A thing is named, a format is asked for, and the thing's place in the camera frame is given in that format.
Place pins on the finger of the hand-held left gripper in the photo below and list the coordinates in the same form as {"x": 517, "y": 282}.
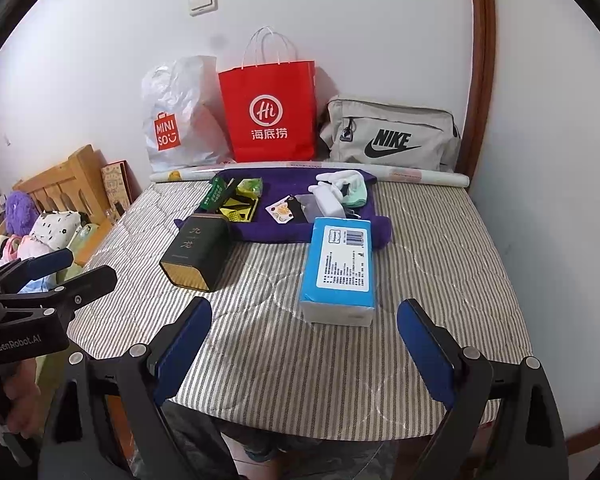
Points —
{"x": 90, "y": 282}
{"x": 45, "y": 262}

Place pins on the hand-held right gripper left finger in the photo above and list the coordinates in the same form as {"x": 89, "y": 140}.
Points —
{"x": 185, "y": 350}

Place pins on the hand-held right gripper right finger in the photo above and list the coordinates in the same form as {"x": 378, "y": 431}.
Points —
{"x": 425, "y": 355}

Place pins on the yellow pouch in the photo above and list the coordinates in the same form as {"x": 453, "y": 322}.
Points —
{"x": 240, "y": 207}

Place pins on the dark green sachet packet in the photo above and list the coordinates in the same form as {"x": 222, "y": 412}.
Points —
{"x": 217, "y": 194}

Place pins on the fruit print tissue packet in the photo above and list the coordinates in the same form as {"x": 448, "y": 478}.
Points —
{"x": 280, "y": 210}

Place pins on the mint green sock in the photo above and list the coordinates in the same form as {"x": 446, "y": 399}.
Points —
{"x": 360, "y": 195}

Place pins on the light green tissue packet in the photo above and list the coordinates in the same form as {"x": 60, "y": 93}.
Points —
{"x": 252, "y": 187}

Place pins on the small black cloth item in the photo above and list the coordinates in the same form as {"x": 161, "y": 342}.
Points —
{"x": 298, "y": 207}

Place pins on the white sock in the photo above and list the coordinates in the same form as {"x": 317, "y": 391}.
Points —
{"x": 327, "y": 200}

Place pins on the translucent zip bag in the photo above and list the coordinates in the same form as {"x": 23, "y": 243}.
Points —
{"x": 310, "y": 207}

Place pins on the white glove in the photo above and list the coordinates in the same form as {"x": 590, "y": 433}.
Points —
{"x": 340, "y": 177}

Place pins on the person's left hand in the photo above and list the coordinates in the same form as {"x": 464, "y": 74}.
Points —
{"x": 22, "y": 385}

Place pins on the colourful bedding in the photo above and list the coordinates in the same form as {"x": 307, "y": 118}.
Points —
{"x": 25, "y": 250}

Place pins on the white dotted pillow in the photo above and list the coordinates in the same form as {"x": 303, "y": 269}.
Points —
{"x": 55, "y": 227}

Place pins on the purple plush toy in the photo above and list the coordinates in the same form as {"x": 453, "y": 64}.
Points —
{"x": 22, "y": 210}

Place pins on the wooden headboard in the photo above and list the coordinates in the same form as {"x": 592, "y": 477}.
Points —
{"x": 75, "y": 175}

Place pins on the striped quilt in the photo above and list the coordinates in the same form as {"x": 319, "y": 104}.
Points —
{"x": 430, "y": 260}

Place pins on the brown patterned notebook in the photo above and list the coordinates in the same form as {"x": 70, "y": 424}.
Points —
{"x": 115, "y": 185}

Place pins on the dark green tea tin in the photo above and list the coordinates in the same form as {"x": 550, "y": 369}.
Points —
{"x": 195, "y": 245}

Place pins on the person's legs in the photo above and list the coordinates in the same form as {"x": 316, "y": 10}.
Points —
{"x": 260, "y": 447}

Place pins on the blue and white box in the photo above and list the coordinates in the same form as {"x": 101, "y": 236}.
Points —
{"x": 340, "y": 260}

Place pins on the purple cloth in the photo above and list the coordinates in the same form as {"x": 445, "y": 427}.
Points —
{"x": 280, "y": 232}

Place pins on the rolled white paper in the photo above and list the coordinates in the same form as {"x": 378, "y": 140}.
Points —
{"x": 430, "y": 176}

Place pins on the white plastic shopping bag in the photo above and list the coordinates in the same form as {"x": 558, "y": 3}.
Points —
{"x": 180, "y": 100}

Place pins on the grey waist bag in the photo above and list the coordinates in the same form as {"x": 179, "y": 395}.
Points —
{"x": 405, "y": 115}

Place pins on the red paper bag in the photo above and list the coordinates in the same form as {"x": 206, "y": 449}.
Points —
{"x": 270, "y": 90}

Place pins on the wooden door frame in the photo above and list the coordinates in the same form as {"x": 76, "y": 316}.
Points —
{"x": 482, "y": 60}

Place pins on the white light switch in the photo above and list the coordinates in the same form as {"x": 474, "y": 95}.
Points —
{"x": 201, "y": 1}

